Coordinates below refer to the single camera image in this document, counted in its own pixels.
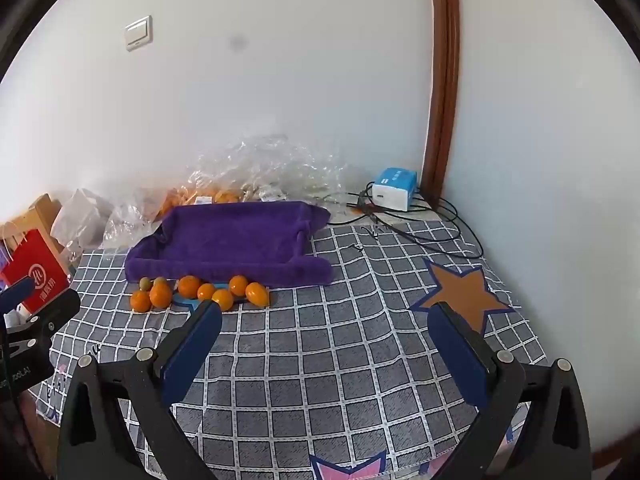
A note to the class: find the orange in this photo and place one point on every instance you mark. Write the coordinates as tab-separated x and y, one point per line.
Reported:
160	295
257	294
140	301
223	299
238	285
206	291
189	286

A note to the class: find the white plastic bag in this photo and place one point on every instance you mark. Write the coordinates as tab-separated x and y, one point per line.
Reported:
80	215

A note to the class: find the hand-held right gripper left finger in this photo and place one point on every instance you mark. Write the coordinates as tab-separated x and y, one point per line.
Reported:
195	350

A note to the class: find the blue and white box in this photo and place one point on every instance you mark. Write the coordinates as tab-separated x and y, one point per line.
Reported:
395	187

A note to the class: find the brown wooden door frame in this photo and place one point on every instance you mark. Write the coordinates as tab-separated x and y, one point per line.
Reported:
442	85

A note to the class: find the grey checkered bed sheet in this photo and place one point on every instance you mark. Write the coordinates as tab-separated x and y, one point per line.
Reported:
325	360

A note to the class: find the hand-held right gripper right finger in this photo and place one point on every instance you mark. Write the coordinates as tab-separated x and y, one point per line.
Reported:
457	355

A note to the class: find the clear plastic bag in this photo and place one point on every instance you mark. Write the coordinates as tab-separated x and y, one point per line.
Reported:
260	160

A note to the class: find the purple towel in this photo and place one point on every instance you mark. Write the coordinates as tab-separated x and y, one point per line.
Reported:
225	240

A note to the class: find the red paper bag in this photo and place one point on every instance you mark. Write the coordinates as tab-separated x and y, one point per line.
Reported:
35	270

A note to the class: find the white light switch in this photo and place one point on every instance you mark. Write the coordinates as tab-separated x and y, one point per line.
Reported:
138	33

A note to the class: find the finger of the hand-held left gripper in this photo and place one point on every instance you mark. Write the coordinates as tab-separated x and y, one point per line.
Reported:
55	310
17	291

